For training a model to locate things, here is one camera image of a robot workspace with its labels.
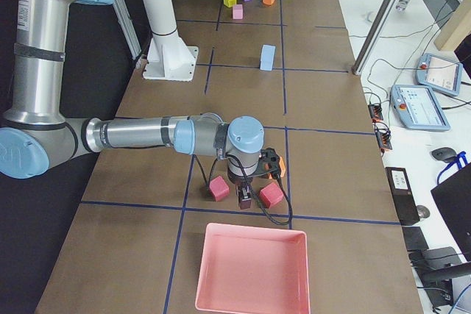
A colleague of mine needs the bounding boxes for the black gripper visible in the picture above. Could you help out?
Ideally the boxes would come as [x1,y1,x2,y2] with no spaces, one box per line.
[227,168,257,210]

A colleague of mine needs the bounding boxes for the magenta foam block near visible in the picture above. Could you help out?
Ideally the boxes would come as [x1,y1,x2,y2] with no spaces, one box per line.
[209,176,230,201]

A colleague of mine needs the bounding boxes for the pink foam block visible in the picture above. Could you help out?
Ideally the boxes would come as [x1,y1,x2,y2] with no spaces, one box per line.
[232,4,244,20]

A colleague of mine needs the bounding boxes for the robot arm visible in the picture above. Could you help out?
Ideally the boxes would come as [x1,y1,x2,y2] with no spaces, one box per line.
[1,5,254,217]

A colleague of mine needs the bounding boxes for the orange foam block right side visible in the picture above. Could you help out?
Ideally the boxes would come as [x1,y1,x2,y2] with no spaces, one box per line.
[266,157,286,179]

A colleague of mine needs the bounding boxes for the black box with label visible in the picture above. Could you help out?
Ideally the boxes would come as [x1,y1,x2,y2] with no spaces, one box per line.
[385,167,419,226]

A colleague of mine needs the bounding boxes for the light blue foam block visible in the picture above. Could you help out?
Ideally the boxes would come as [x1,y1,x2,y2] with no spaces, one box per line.
[260,57,274,71]
[261,44,276,62]

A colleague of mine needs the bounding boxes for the magenta foam block far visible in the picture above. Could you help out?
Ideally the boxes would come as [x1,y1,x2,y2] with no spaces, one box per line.
[259,182,284,208]

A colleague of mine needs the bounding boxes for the black computer mouse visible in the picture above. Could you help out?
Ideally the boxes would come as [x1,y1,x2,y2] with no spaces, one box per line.
[431,147,457,163]

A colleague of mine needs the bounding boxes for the aluminium frame post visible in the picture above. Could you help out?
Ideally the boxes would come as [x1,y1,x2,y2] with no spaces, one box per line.
[352,0,398,76]

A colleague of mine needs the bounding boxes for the pink plastic tray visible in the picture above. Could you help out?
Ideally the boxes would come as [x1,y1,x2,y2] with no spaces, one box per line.
[195,223,311,313]

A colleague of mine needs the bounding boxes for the magenta foam block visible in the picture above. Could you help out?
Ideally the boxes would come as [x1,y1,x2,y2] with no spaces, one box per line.
[259,182,284,208]
[209,176,230,201]

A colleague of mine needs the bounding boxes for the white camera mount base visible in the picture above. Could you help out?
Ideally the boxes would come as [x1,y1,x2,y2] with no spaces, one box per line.
[143,33,199,82]

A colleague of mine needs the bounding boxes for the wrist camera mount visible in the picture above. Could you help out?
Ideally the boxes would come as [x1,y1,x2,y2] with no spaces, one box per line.
[256,148,280,179]

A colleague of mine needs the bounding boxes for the near teach pendant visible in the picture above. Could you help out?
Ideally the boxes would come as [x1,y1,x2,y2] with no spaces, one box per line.
[391,85,450,132]

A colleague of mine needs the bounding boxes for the teach pendant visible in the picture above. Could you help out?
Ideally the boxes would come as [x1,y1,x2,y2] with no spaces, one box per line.
[416,53,464,96]
[391,85,450,132]

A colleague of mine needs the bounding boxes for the far teach pendant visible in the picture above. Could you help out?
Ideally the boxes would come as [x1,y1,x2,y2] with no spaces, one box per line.
[416,53,464,96]

